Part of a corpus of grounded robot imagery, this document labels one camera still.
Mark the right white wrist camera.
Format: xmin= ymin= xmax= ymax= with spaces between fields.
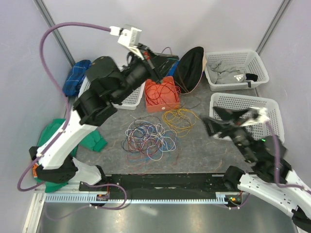
xmin=241 ymin=107 xmax=270 ymax=127

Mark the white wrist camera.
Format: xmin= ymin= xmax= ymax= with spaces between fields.
xmin=241 ymin=107 xmax=270 ymax=127
xmin=109 ymin=24 xmax=144 ymax=60

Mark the left white plastic basket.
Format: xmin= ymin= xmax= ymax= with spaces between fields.
xmin=78 ymin=77 xmax=145 ymax=110

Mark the red wire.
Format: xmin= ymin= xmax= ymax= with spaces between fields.
xmin=145 ymin=80 xmax=182 ymax=106

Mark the black bucket hat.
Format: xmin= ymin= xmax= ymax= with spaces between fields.
xmin=173 ymin=46 xmax=207 ymax=94

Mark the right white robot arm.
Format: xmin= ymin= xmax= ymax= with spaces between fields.
xmin=200 ymin=106 xmax=311 ymax=233

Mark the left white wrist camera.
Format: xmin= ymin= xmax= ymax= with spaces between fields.
xmin=109 ymin=24 xmax=144 ymax=60

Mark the near right white basket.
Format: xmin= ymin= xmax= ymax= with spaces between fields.
xmin=209 ymin=93 xmax=285 ymax=143

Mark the orange square box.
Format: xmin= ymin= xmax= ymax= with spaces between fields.
xmin=144 ymin=76 xmax=180 ymax=113

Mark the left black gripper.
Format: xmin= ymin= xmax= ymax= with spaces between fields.
xmin=113 ymin=43 xmax=181 ymax=104

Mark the green shirt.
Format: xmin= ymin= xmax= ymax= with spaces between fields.
xmin=37 ymin=118 xmax=107 ymax=193

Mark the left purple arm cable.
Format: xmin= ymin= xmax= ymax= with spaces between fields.
xmin=17 ymin=22 xmax=112 ymax=192

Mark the yellow wire bundle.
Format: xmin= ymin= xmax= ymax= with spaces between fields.
xmin=161 ymin=106 xmax=202 ymax=138

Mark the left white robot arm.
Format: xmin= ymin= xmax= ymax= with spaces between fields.
xmin=29 ymin=44 xmax=179 ymax=191

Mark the far right white basket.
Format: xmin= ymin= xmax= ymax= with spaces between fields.
xmin=205 ymin=50 xmax=269 ymax=92

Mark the grey adidas garment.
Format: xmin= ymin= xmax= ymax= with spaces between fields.
xmin=207 ymin=61 xmax=258 ymax=84

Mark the slotted cable duct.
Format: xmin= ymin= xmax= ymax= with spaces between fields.
xmin=45 ymin=190 xmax=230 ymax=204

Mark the tangled multicolour wire pile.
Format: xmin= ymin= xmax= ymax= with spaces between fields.
xmin=121 ymin=116 xmax=180 ymax=170

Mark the blue plaid cloth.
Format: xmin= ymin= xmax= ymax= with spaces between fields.
xmin=62 ymin=60 xmax=92 ymax=97

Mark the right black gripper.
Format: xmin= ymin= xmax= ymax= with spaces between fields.
xmin=199 ymin=105 xmax=259 ymax=162

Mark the bright blue cloth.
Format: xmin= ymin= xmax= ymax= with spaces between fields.
xmin=167 ymin=61 xmax=179 ymax=76

